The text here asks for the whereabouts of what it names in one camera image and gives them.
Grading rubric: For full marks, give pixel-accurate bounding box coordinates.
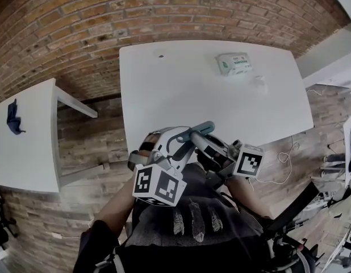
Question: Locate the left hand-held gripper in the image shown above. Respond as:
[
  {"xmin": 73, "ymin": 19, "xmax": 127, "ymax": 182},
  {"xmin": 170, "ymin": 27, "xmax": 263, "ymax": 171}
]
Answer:
[{"xmin": 128, "ymin": 121, "xmax": 216, "ymax": 208}]

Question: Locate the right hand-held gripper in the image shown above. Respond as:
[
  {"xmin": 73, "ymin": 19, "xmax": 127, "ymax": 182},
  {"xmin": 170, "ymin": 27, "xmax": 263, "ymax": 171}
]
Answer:
[{"xmin": 190, "ymin": 131, "xmax": 265, "ymax": 189}]

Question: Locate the person's right forearm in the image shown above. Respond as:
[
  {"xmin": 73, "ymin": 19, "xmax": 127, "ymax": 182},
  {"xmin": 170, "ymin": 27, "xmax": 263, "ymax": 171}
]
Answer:
[{"xmin": 225, "ymin": 175, "xmax": 275, "ymax": 220}]

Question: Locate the person's left forearm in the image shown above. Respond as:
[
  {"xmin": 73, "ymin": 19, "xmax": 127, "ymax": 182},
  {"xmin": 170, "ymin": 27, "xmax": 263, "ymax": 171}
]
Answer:
[{"xmin": 92, "ymin": 177, "xmax": 137, "ymax": 233}]

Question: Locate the person's left hand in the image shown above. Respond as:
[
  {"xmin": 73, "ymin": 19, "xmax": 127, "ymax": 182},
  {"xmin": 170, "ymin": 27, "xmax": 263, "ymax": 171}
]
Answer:
[{"xmin": 143, "ymin": 131, "xmax": 165, "ymax": 143}]

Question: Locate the white wet wipes packet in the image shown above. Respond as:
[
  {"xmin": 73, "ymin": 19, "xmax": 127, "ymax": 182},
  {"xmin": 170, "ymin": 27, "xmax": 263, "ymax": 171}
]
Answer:
[{"xmin": 214, "ymin": 52, "xmax": 253, "ymax": 78}]

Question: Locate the black feather print shirt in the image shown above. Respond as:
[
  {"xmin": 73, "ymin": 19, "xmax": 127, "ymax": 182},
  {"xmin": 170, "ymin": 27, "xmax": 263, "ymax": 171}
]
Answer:
[{"xmin": 78, "ymin": 162, "xmax": 278, "ymax": 273}]

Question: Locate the white panel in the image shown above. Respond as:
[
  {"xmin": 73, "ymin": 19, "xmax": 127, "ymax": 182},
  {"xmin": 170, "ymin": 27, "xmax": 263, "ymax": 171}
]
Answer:
[{"xmin": 342, "ymin": 114, "xmax": 351, "ymax": 188}]

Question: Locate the white desk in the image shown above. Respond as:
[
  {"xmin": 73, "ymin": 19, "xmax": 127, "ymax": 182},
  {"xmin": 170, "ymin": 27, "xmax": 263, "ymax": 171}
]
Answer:
[{"xmin": 0, "ymin": 77, "xmax": 98, "ymax": 193}]

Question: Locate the dark blue cloth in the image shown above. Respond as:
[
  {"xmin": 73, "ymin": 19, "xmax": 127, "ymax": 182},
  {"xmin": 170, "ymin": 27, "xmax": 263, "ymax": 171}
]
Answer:
[{"xmin": 6, "ymin": 99, "xmax": 27, "ymax": 137}]

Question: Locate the black chair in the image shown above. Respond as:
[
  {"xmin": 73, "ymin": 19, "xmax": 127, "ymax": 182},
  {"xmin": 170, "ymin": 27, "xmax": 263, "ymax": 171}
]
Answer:
[{"xmin": 0, "ymin": 185, "xmax": 19, "ymax": 256}]

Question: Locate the white cable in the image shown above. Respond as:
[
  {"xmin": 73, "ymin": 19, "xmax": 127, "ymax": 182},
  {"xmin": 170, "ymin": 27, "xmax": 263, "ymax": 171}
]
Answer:
[{"xmin": 250, "ymin": 135, "xmax": 300, "ymax": 185}]

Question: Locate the black strap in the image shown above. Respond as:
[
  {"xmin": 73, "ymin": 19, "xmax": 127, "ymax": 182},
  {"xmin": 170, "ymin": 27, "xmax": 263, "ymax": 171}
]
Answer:
[{"xmin": 262, "ymin": 180, "xmax": 320, "ymax": 236}]

